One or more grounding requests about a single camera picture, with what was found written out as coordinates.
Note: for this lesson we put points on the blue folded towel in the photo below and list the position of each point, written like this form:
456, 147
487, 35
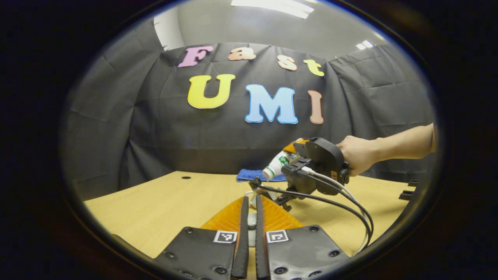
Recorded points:
249, 175

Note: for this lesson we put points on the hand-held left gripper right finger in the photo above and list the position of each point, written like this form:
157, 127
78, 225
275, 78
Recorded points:
260, 252

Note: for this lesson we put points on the white water bottle green label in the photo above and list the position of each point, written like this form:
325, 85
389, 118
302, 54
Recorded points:
278, 163

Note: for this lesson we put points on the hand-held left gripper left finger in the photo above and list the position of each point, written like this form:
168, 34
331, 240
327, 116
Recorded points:
242, 252

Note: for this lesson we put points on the black backdrop cloth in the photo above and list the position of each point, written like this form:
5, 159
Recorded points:
175, 147

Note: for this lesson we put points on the white teacup lid blue flower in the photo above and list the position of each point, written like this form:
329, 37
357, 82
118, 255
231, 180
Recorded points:
252, 221

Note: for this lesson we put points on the small ceiling light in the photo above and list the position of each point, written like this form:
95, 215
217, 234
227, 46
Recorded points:
364, 44

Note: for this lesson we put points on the long ceiling light panel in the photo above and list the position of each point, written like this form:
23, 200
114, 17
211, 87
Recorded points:
272, 6

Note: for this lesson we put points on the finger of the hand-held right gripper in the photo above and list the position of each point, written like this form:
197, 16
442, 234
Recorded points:
291, 147

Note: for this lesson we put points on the small black block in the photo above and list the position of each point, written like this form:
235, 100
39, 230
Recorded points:
407, 195
412, 182

